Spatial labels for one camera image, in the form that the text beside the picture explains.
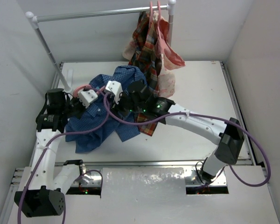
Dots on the cream pink floral shirt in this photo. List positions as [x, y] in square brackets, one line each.
[164, 64]

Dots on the white metal clothes rack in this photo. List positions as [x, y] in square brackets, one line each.
[67, 81]

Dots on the red plaid shirt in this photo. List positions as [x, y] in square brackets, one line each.
[145, 39]

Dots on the white foam front panel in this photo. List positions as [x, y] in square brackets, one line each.
[158, 196]

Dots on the pink hanger with plaid shirt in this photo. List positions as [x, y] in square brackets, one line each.
[151, 15]

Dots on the pink hanger with floral shirt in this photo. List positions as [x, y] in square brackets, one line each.
[161, 43]

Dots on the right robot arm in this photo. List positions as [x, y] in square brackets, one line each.
[226, 135]

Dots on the pink plastic hanger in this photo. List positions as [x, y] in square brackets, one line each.
[87, 87]

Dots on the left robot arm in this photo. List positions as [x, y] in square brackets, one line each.
[44, 193]

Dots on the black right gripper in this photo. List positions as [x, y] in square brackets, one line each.
[115, 108]

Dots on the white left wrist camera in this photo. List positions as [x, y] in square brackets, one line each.
[87, 97]

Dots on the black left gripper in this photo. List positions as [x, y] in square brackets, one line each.
[75, 106]

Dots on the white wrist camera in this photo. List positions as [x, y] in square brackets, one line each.
[114, 88]
[87, 97]

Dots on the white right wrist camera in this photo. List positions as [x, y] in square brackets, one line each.
[114, 88]

